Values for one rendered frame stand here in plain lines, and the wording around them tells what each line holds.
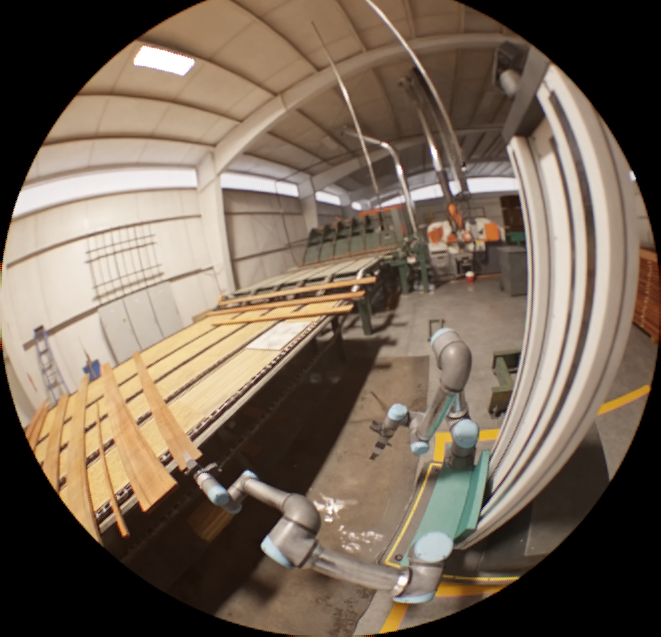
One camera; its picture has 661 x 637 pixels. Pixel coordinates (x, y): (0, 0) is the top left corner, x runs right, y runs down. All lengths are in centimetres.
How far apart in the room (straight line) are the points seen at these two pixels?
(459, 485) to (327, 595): 100
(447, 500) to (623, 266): 100
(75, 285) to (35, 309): 150
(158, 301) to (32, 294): 421
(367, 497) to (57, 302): 747
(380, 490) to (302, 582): 85
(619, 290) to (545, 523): 68
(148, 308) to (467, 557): 718
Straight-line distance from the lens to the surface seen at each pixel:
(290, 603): 167
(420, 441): 93
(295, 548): 70
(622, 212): 31
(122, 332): 665
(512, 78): 47
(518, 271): 487
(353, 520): 164
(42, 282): 755
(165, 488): 114
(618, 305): 31
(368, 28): 692
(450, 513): 107
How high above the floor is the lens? 157
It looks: 16 degrees down
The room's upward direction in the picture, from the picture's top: 14 degrees counter-clockwise
